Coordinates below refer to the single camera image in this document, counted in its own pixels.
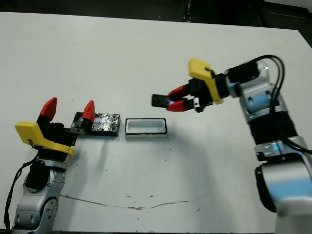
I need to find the black box lid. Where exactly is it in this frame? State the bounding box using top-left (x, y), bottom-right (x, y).
top-left (70, 111), bottom-right (122, 138)

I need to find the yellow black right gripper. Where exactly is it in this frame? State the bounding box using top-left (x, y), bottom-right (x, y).
top-left (166, 58), bottom-right (231, 114)

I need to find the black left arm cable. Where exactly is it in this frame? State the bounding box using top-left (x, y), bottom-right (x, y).
top-left (3, 158), bottom-right (40, 231)

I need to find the white background object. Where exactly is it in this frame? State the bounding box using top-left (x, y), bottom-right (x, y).
top-left (264, 0), bottom-right (312, 10)

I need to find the small black camera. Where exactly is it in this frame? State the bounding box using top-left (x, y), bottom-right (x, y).
top-left (151, 94), bottom-right (176, 108)

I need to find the white box base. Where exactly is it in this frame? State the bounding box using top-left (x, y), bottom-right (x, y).
top-left (125, 117), bottom-right (168, 140)

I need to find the black background post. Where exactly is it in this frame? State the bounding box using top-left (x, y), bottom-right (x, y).
top-left (182, 0), bottom-right (193, 23)

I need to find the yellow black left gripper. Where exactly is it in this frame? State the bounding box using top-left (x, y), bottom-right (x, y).
top-left (14, 97), bottom-right (96, 162)

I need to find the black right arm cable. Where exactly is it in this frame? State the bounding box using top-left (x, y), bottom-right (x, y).
top-left (243, 55), bottom-right (312, 156)

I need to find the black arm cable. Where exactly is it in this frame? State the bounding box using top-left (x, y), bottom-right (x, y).
top-left (3, 158), bottom-right (40, 231)
top-left (243, 55), bottom-right (312, 156)

